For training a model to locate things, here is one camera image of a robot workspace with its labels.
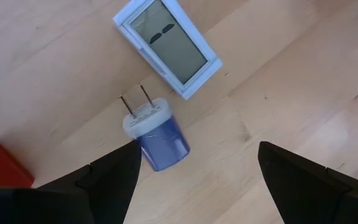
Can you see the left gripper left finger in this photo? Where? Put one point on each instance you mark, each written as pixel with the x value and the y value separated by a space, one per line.
pixel 73 193

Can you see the white framed digital clock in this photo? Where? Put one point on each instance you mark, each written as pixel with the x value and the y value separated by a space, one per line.
pixel 169 43

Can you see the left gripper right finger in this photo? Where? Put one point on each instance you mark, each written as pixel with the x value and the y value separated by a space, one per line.
pixel 315 193

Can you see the blue white plug charger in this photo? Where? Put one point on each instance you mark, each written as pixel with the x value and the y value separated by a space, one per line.
pixel 163 146

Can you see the red framed digital clock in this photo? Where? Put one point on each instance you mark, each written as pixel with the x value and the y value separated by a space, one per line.
pixel 2 168

